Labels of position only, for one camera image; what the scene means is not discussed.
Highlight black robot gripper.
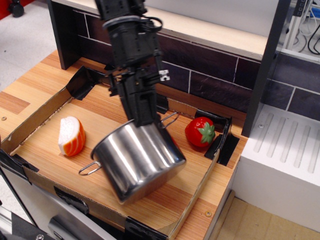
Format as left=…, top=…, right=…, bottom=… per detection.
left=103, top=15, right=170, bottom=127

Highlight stainless steel metal pot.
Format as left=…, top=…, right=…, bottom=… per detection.
left=78, top=116, right=187, bottom=205

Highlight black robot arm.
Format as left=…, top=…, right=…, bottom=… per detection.
left=95, top=0, right=170, bottom=127

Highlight cardboard fence with black tape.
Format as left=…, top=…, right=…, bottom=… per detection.
left=0, top=61, right=247, bottom=240

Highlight red toy strawberry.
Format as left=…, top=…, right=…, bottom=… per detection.
left=184, top=116, right=216, bottom=147

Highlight orange white toy sushi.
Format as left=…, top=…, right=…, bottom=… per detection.
left=58, top=116, right=86, bottom=157

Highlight black caster wheel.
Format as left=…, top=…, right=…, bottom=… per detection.
left=8, top=0, right=25, bottom=18

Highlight white dish drainer sink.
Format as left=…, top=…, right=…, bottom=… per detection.
left=232, top=105, right=320, bottom=231

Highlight dark grey shelf frame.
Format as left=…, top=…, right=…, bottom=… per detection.
left=48, top=0, right=277, bottom=136

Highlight black cables in background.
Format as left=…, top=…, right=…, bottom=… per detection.
left=295, top=0, right=320, bottom=55

